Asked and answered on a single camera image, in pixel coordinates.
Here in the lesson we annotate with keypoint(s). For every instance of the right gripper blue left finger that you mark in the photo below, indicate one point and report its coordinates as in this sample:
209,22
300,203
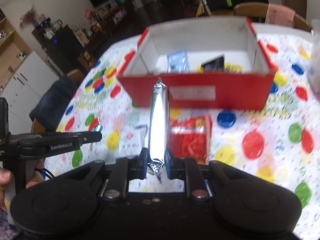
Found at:
142,163

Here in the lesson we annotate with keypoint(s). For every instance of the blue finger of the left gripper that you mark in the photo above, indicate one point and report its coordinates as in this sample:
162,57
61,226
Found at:
88,137

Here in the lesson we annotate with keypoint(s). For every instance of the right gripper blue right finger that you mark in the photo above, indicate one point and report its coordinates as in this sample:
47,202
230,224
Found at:
170,161

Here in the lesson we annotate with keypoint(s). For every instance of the small blue candy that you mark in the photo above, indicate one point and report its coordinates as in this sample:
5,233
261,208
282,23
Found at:
97,128

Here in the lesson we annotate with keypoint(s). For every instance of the white blue milk biscuit packet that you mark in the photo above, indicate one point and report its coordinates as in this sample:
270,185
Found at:
132,140

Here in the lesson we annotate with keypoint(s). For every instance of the red snack packet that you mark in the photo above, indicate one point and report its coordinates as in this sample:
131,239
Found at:
190,137

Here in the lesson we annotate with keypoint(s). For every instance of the green snack bar packet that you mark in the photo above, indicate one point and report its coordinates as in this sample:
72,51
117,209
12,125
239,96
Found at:
159,126

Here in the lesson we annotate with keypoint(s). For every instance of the light blue snack packet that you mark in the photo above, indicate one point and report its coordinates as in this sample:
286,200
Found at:
178,62

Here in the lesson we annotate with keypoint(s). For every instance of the black snack packet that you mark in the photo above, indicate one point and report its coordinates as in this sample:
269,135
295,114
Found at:
216,64

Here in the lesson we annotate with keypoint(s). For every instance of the yellow minion candy packet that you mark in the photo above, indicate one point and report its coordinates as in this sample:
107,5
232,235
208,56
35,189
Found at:
227,68

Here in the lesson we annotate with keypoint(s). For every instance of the blue jeans on chair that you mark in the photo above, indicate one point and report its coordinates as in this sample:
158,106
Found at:
51,107

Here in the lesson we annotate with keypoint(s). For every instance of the white cupboard with shelf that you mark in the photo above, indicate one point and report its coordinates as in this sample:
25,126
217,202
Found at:
25,77

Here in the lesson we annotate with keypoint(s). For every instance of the dark sideboard cabinet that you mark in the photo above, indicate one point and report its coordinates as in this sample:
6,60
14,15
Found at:
60,45

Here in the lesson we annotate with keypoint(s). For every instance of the red cardboard box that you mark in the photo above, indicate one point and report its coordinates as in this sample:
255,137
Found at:
204,39

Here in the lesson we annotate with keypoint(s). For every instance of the balloon birthday tablecloth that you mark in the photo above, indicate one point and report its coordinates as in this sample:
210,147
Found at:
279,144

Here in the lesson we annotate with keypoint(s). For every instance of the wooden chair far side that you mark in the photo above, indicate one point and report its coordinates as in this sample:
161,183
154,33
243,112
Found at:
259,10

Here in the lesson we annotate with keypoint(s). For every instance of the pink cloth on chair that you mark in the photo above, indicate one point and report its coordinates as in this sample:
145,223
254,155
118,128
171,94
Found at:
280,15

